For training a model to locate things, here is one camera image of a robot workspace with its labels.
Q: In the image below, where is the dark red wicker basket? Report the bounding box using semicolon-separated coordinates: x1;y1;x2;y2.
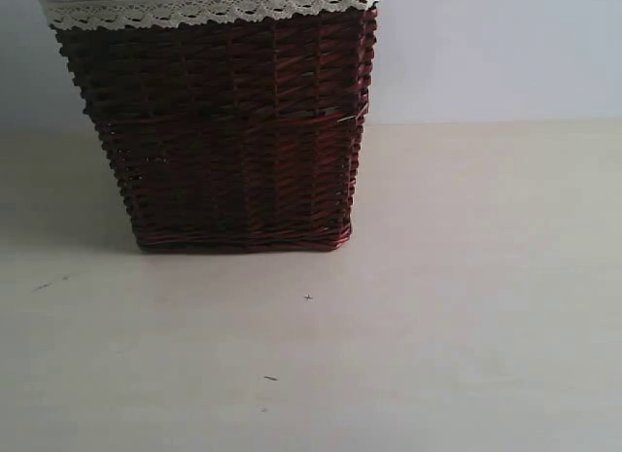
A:
55;8;377;253

